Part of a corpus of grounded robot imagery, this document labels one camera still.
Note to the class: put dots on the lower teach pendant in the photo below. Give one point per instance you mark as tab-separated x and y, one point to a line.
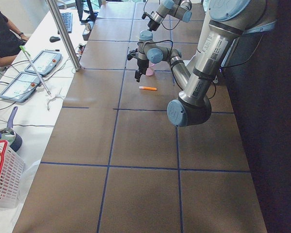
21	88

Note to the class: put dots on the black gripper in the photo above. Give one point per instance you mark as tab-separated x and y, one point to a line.
152	24
141	64

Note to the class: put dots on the white plastic basket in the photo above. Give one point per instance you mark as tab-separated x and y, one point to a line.
11	168

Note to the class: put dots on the blue bowl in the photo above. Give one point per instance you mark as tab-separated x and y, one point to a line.
14	140

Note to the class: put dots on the upper teach pendant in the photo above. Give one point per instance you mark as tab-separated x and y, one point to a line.
46	61

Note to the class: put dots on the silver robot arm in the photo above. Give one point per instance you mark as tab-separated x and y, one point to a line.
224	23
180	9

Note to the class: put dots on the white plastic hook piece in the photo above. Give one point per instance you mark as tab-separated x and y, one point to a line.
57	95

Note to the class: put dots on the seated person black shirt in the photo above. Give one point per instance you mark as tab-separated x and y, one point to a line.
11	38

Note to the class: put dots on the orange highlighter pen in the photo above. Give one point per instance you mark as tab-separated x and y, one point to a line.
147	88

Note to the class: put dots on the pink mesh pen holder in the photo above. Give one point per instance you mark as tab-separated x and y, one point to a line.
150	70

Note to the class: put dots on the black keyboard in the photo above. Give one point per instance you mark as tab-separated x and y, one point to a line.
68	21

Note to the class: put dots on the aluminium frame post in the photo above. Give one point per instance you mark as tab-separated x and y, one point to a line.
52	5

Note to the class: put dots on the black computer mouse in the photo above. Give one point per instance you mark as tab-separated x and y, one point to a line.
53	39

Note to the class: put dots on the teach pendant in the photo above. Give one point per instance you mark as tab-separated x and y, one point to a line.
46	61
21	88

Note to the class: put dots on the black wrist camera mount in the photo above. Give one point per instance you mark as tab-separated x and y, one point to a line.
145	14

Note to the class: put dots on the long metal rod tool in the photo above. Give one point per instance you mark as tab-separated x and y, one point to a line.
22	48

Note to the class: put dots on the black monitor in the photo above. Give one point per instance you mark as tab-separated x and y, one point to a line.
85	11

